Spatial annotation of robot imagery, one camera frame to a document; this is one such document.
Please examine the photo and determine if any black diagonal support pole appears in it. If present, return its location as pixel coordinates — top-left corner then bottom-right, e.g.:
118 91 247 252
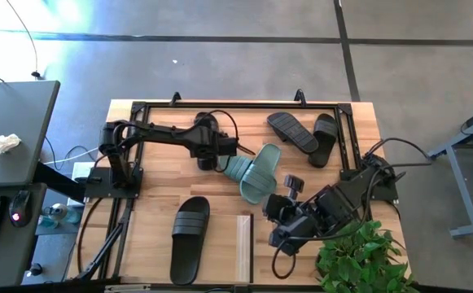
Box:
74 221 126 282

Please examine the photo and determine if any clear teal water bottle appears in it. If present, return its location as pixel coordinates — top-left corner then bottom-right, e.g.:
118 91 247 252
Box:
38 202 83 229

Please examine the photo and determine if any white power strip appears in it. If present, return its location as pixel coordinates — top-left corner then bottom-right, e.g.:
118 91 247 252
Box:
67 161 95 208

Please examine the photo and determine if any green rubber slide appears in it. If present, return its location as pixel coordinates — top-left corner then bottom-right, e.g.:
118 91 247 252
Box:
239 142 282 206
218 154 256 183

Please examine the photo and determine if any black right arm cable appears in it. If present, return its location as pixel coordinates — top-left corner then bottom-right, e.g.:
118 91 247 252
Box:
271 137 433 281

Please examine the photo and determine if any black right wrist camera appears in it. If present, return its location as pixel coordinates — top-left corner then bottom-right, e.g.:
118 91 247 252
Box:
282 174 305 201

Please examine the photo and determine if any black rubber slide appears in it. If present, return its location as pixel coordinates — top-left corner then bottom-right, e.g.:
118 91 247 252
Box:
194 112 221 172
308 113 339 168
266 112 321 155
169 195 212 286

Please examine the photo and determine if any black desk support bar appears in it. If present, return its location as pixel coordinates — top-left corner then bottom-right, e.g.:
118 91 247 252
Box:
33 161 87 201

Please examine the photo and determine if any white crumpled tissue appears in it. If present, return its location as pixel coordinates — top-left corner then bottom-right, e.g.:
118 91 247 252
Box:
0 133 23 159

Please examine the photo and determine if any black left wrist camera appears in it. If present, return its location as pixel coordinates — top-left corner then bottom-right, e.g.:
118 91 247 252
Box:
214 136 239 158

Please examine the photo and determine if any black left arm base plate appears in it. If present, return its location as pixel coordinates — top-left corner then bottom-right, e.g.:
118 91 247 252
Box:
84 166 143 199

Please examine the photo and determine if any black metal table frame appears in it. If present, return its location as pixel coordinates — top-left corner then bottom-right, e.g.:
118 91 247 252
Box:
97 100 374 282

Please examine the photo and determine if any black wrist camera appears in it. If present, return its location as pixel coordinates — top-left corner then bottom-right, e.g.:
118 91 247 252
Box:
214 136 239 158
282 174 305 201

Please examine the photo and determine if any silver metal bar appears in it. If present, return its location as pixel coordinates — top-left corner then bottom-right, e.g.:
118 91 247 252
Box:
104 284 151 292

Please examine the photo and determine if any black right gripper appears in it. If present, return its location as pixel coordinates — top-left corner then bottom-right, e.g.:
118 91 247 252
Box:
262 190 325 258

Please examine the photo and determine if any white cable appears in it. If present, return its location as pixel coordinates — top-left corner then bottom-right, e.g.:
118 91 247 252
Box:
43 146 99 166

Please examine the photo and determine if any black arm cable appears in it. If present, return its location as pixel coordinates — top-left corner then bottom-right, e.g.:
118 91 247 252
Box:
271 137 433 281
195 108 257 158

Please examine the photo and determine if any black computer mouse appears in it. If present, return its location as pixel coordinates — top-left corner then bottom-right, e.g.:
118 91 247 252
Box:
8 190 33 228

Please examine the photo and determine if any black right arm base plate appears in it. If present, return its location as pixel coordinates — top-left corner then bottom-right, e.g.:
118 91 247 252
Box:
339 166 400 202

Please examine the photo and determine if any green leafy potted plant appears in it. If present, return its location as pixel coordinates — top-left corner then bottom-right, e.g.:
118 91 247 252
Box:
315 218 420 293

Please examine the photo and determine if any dark grey desk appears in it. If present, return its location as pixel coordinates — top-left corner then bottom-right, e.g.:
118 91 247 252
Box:
0 182 48 288

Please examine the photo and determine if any wooden shelf with black frame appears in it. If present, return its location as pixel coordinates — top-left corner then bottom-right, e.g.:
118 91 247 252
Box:
120 214 256 285

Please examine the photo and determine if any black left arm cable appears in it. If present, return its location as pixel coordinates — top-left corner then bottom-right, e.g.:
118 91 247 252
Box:
195 108 257 158

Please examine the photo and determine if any thick black floor cable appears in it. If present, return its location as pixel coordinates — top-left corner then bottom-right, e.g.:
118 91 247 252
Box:
76 197 103 274

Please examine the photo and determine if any grey metal table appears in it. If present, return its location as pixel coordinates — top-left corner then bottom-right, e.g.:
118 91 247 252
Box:
424 101 473 238

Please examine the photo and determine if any thin black floor cable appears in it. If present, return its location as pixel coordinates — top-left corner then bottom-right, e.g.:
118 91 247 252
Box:
4 0 45 81

